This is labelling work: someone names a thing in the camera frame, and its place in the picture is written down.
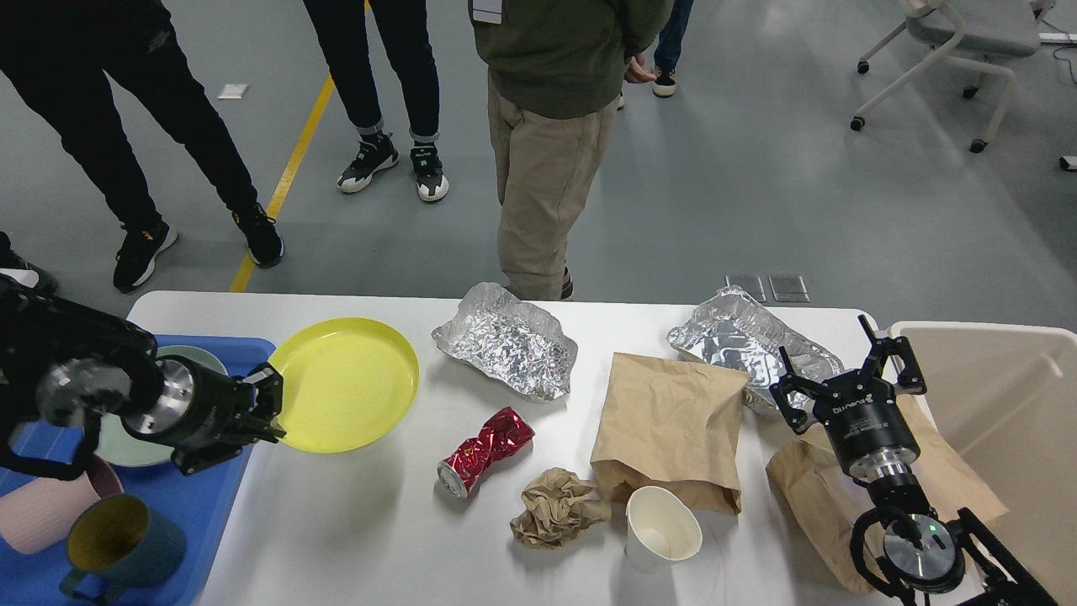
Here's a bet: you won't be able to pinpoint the pale green plate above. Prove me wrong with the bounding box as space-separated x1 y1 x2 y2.
96 346 227 467

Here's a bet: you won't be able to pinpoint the pink mug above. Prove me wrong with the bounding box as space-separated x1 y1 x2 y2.
1 455 124 555

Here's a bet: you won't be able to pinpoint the beige plastic bin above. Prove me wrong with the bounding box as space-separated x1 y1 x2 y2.
889 321 1076 605

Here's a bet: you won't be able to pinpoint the yellow plastic plate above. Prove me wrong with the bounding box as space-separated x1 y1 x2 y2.
269 318 420 454

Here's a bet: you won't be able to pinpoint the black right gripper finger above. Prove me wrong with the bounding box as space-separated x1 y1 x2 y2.
857 313 928 396
769 346 830 436

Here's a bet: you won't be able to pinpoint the blue plastic tray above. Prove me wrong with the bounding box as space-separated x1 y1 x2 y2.
1 335 274 605

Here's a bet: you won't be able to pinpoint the crumpled brown paper ball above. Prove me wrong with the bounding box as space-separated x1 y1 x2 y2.
509 467 612 550

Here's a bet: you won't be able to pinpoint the person blue jeans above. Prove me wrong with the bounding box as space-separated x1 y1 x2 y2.
651 0 694 98

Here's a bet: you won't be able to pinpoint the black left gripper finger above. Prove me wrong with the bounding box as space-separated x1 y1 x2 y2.
220 419 286 445
241 362 284 422

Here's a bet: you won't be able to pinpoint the person dark trousers black sneakers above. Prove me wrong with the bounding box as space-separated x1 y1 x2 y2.
300 0 451 205

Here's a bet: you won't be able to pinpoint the person green sweater khaki trousers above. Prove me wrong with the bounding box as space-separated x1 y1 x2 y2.
468 1 672 300

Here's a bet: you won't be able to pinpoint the dark teal mug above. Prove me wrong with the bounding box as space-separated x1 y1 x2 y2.
59 494 186 605

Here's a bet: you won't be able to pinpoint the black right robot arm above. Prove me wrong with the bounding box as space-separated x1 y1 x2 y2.
770 316 1055 605

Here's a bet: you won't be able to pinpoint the brown paper bag right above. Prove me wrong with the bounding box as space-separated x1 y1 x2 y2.
767 395 1009 593

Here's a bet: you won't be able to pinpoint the crushed red can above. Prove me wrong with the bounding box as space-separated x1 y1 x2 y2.
436 407 534 499

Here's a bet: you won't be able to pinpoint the person black trousers black shoes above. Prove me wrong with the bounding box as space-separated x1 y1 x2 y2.
3 1 284 292

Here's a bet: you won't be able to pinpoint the crumpled foil tray right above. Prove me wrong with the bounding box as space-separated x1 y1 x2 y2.
666 286 845 419

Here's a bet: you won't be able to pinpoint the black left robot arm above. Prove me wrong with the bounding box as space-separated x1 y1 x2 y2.
1 276 285 481

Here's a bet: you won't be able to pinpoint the crumpled foil tray left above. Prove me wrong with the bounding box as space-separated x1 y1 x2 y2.
432 281 578 401

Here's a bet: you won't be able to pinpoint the grey office chair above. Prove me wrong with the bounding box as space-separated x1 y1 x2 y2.
850 1 1055 153

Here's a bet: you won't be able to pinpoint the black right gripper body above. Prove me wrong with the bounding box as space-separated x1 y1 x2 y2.
820 376 920 482

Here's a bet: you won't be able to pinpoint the crumpled foil tray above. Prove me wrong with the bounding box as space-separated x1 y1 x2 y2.
666 286 845 419
432 281 578 401

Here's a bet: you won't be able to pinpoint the large brown paper bag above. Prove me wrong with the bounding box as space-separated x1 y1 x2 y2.
590 353 749 515

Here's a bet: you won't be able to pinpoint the white paper cup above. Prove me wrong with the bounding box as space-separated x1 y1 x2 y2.
624 487 703 572

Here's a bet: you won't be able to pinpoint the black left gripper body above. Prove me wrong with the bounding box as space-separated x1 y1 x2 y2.
122 354 258 476

